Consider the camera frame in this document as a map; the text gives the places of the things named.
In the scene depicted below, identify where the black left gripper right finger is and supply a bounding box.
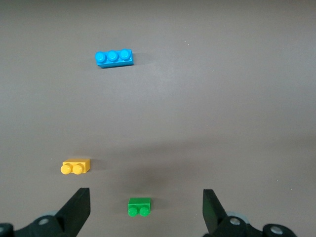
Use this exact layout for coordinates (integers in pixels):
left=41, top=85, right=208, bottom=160
left=202, top=189, right=298, bottom=237

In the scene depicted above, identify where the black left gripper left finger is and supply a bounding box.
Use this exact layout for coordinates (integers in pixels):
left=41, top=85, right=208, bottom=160
left=0, top=187, right=91, bottom=237

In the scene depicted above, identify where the yellow two-stud block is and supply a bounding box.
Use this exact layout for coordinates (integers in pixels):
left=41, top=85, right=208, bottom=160
left=60, top=158, right=91, bottom=175

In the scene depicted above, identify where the green two-stud block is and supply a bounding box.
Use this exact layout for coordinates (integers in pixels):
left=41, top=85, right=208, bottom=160
left=127, top=197, right=152, bottom=218

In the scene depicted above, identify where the blue three-stud block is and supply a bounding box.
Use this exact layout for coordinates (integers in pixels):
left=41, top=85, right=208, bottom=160
left=94, top=48, right=135, bottom=69

